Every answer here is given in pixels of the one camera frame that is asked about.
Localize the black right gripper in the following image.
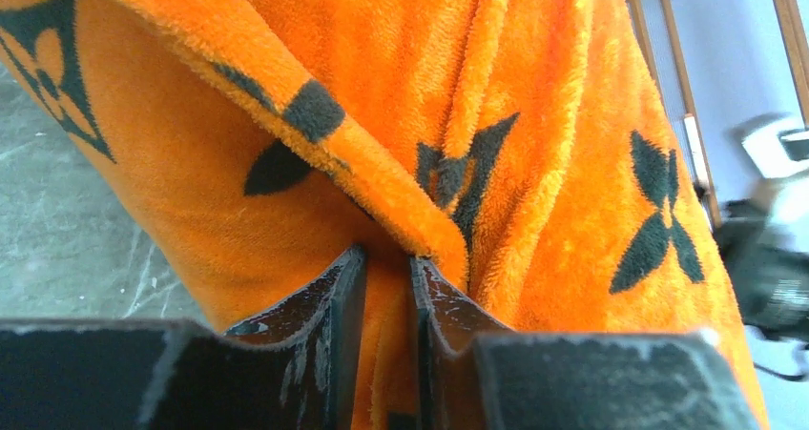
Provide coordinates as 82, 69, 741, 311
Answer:
714, 200, 808, 341

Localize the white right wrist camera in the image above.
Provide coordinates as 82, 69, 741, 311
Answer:
734, 113, 808, 178

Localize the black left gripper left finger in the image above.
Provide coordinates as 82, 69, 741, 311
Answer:
1, 246, 366, 429

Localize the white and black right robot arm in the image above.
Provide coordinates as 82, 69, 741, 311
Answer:
714, 179, 808, 340

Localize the orange wooden shelf rack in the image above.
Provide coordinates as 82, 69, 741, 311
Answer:
625, 0, 808, 225

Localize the orange patterned pillowcase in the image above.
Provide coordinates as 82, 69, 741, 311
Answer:
1, 0, 769, 429

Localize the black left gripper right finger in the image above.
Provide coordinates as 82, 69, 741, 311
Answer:
410, 257, 758, 429

